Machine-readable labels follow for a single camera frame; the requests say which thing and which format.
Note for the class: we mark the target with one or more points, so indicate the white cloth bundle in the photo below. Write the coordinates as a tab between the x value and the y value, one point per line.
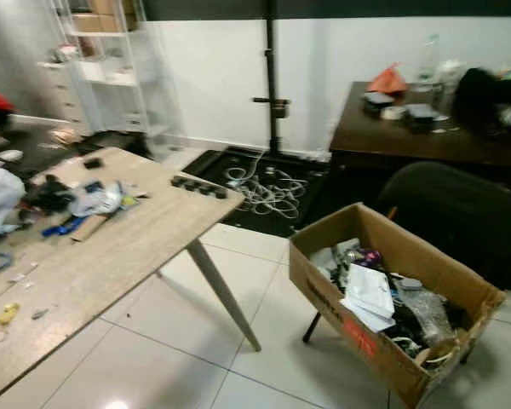
2	200

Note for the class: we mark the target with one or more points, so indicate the brown cardboard piece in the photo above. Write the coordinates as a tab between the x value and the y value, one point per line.
89	227

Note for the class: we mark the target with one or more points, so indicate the small yellow item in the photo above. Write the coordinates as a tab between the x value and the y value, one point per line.
8	313

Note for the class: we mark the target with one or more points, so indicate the white and blue device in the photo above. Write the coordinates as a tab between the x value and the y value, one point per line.
98	198

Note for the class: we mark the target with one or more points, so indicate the small black block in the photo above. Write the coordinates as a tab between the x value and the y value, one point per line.
92	163

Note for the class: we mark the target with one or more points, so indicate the white drawer cabinet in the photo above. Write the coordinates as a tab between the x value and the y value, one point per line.
66	95

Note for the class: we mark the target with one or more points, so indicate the light wooden table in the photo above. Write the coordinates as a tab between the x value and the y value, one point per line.
111	264

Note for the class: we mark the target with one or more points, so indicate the black power strip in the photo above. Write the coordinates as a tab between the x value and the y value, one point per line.
200	187

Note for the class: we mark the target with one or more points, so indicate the brown carton on shelf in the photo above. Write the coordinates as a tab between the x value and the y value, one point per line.
102	17

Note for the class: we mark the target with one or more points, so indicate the black floor mat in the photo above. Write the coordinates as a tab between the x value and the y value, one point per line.
209	162

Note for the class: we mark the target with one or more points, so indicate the black pole stand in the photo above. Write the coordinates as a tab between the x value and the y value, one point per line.
272	72

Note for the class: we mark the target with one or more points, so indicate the open cardboard box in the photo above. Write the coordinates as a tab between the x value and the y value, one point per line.
332	298

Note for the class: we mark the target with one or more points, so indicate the white paper sheets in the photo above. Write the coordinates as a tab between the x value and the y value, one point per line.
368	294

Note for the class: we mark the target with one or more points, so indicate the dark brown desk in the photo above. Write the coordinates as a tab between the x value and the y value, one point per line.
392	141

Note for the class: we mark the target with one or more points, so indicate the white tape roll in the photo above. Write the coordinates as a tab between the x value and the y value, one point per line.
393	112

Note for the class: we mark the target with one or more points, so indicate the clear bubble wrap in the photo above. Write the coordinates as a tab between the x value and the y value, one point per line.
426	313

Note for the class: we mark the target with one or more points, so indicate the clear plastic bottle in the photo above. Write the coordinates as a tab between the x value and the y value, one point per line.
428	60

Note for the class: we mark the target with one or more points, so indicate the black chair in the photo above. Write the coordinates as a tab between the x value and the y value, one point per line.
460	217

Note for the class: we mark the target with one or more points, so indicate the black bag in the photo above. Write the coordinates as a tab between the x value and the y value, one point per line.
481	100

